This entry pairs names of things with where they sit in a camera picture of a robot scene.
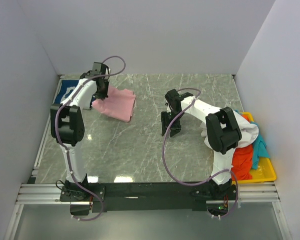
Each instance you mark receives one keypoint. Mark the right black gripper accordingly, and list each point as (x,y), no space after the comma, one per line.
(165,121)

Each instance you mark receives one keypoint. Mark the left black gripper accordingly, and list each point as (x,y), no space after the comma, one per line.
(103,95)

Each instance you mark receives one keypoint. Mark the pink t shirt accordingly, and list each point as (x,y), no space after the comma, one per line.
(118,105)

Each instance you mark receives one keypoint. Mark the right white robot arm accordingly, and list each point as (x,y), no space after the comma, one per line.
(223,134)

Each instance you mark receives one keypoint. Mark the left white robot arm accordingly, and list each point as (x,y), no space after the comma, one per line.
(67,126)

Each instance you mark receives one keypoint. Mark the folded blue printed t shirt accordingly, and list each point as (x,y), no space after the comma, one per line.
(65,91)

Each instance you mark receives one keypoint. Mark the white t shirt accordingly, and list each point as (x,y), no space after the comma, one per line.
(249,131)

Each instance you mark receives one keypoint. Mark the orange t shirt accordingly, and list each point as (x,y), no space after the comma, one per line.
(242,163)

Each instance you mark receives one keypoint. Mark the teal t shirt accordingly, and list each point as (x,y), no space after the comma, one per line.
(259,150)

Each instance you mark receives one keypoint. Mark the black base beam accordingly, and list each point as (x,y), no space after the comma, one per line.
(135,196)

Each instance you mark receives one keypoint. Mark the yellow plastic tray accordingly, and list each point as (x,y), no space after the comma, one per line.
(263,173)

